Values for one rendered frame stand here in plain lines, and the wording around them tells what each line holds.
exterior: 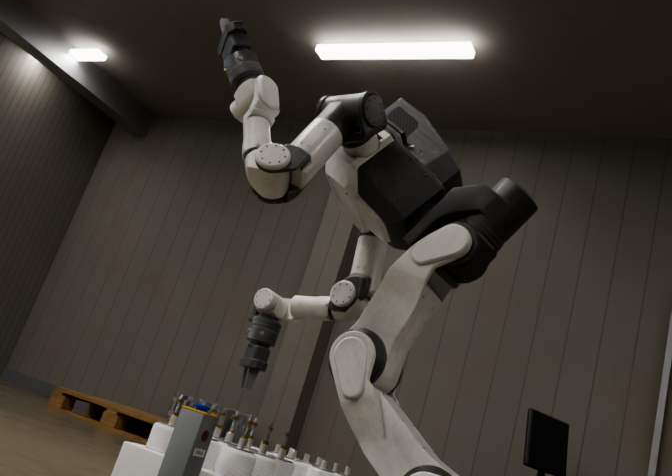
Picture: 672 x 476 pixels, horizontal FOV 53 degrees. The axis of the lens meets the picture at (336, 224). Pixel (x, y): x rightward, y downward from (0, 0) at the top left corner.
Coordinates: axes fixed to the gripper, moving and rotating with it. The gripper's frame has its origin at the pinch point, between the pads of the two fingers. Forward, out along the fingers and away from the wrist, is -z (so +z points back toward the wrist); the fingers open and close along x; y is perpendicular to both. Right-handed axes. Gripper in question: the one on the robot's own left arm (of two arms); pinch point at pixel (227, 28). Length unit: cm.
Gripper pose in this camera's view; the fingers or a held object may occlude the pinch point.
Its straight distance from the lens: 187.0
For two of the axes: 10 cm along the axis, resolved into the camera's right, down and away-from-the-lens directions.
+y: 8.6, -1.5, 4.9
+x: -3.7, 4.9, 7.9
